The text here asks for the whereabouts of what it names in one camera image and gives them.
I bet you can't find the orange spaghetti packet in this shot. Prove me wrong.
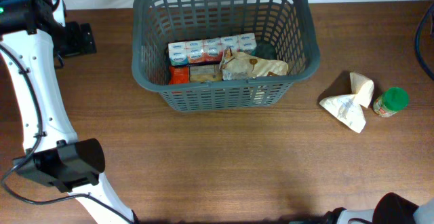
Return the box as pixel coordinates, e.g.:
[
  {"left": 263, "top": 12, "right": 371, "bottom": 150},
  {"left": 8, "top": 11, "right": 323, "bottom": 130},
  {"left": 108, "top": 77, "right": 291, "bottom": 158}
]
[{"left": 169, "top": 64, "right": 222, "bottom": 85}]

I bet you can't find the grey plastic basket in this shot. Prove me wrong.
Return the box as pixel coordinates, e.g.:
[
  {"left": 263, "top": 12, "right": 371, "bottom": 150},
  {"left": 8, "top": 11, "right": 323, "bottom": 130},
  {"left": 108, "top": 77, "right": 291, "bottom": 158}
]
[{"left": 132, "top": 0, "right": 320, "bottom": 112}]

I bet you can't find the black cable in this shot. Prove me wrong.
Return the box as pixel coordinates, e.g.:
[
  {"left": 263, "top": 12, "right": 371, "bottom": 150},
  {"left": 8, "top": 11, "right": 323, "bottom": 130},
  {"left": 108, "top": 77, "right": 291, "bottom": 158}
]
[{"left": 414, "top": 3, "right": 434, "bottom": 81}]

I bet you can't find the cream crumpled paper bag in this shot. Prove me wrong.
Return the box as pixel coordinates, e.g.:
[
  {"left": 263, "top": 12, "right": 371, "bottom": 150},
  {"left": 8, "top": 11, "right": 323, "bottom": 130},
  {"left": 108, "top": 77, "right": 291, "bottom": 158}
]
[{"left": 319, "top": 72, "right": 374, "bottom": 133}]

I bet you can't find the tissue pack multipack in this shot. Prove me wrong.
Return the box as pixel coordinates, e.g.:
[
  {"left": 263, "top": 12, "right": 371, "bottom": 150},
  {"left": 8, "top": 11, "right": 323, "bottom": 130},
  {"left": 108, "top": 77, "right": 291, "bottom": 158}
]
[{"left": 167, "top": 33, "right": 257, "bottom": 67}]

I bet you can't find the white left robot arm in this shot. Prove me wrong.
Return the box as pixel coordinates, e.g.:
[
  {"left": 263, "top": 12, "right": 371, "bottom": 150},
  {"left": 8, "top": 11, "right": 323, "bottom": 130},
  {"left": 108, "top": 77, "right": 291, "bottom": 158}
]
[{"left": 1, "top": 0, "right": 138, "bottom": 223}]

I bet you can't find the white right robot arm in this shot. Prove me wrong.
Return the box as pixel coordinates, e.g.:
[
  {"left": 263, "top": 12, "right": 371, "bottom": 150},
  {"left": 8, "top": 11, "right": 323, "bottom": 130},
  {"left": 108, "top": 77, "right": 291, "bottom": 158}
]
[{"left": 319, "top": 192, "right": 433, "bottom": 224}]

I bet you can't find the brown paper bag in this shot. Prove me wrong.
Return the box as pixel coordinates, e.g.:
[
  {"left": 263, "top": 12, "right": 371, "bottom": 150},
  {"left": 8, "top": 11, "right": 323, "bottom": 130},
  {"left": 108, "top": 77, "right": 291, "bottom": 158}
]
[{"left": 219, "top": 48, "right": 289, "bottom": 81}]

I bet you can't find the green lid jar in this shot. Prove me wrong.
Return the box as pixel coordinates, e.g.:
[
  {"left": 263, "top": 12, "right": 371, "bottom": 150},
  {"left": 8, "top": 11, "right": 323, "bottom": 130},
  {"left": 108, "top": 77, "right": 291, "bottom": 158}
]
[{"left": 373, "top": 87, "right": 410, "bottom": 117}]

